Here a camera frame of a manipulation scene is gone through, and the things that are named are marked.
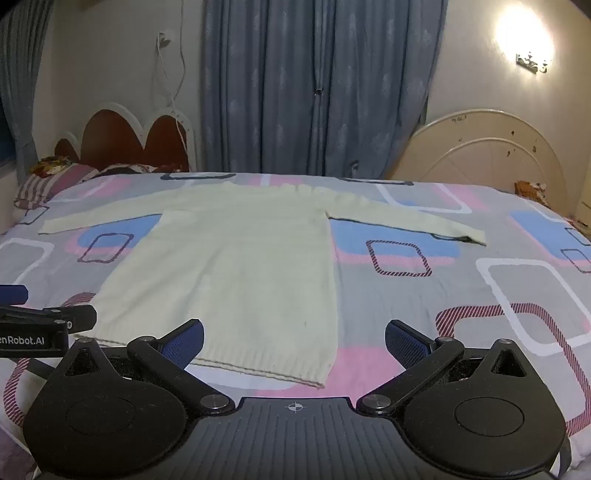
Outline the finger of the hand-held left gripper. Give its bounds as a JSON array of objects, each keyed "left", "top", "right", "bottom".
[
  {"left": 0, "top": 304, "right": 98, "bottom": 335},
  {"left": 0, "top": 285, "right": 29, "bottom": 306}
]

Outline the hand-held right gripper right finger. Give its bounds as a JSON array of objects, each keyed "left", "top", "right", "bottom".
[{"left": 356, "top": 318, "right": 532, "bottom": 414}]

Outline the striped pink pillow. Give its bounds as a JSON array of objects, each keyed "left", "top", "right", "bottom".
[{"left": 14, "top": 164, "right": 100, "bottom": 209}]

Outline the white hanging cable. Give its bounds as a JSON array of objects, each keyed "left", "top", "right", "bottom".
[{"left": 154, "top": 37, "right": 191, "bottom": 158}]

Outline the patterned bed sheet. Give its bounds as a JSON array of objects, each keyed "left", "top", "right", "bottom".
[{"left": 0, "top": 172, "right": 591, "bottom": 480}]

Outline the yellow red floral pillow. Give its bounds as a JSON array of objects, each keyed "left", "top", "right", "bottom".
[{"left": 31, "top": 155, "right": 80, "bottom": 177}]

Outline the dark patterned blanket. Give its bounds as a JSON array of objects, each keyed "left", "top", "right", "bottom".
[{"left": 95, "top": 162, "right": 190, "bottom": 179}]

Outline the glowing wall lamp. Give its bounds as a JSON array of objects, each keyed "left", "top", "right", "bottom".
[{"left": 514, "top": 50, "right": 553, "bottom": 75}]

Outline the red headboard with white frame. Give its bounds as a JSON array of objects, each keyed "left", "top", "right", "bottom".
[{"left": 54, "top": 102, "right": 200, "bottom": 173}]

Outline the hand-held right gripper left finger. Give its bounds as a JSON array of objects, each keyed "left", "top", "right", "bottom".
[{"left": 58, "top": 318, "right": 236, "bottom": 414}]

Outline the cream knitted sweater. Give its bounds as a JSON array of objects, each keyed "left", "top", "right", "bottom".
[{"left": 38, "top": 181, "right": 488, "bottom": 389}]

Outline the cream arched headboard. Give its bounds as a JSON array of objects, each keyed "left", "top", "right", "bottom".
[{"left": 387, "top": 109, "right": 570, "bottom": 214}]

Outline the orange floral cushion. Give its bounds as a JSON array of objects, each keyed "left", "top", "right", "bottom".
[{"left": 514, "top": 180, "right": 551, "bottom": 206}]

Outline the blue-grey side curtain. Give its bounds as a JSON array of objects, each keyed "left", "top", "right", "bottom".
[{"left": 0, "top": 0, "right": 55, "bottom": 182}]

